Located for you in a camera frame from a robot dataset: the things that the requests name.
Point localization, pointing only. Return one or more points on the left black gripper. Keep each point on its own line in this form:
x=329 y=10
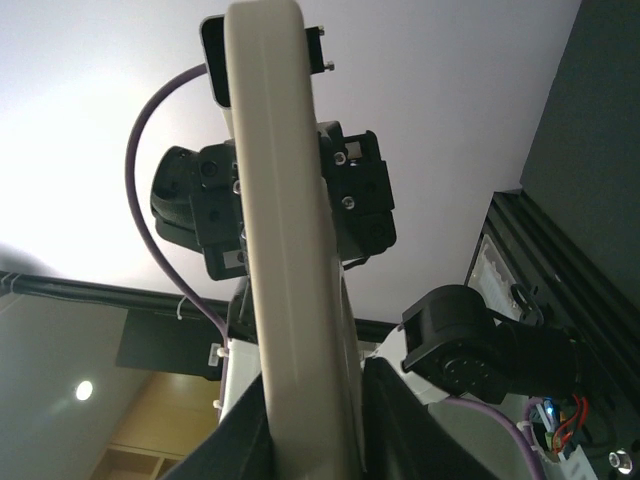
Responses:
x=357 y=183

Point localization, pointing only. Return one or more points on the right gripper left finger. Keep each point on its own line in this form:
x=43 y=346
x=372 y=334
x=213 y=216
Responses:
x=239 y=448

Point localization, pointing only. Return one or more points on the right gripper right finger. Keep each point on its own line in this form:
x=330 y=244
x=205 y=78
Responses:
x=401 y=439

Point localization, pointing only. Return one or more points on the beige phone case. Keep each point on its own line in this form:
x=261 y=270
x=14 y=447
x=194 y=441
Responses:
x=294 y=266

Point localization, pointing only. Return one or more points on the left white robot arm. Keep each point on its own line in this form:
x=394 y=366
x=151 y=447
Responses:
x=453 y=339

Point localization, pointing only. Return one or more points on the left circuit board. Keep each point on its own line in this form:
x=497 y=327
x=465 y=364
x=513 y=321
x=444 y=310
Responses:
x=558 y=425

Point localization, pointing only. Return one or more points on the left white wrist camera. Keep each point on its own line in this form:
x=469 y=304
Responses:
x=213 y=42

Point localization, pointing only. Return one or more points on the black front rail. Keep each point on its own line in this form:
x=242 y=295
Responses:
x=558 y=287

